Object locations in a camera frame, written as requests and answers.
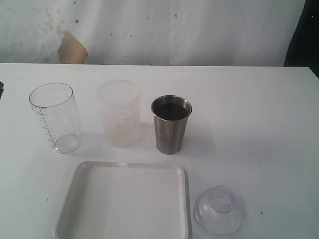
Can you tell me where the frosted plastic container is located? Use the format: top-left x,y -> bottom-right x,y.
97,79 -> 141,147

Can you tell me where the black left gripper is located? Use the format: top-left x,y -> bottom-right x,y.
0,81 -> 4,99

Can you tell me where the clear graduated shaker cup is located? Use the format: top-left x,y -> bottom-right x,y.
29,83 -> 82,154

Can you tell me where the clear shaker strainer lid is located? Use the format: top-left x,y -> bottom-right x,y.
193,185 -> 242,237

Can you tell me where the white plastic tray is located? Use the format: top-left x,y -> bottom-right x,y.
53,161 -> 189,239

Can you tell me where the dark object right background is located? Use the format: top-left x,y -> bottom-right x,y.
284,0 -> 319,70

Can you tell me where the stainless steel tumbler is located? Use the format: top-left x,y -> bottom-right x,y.
151,95 -> 192,155

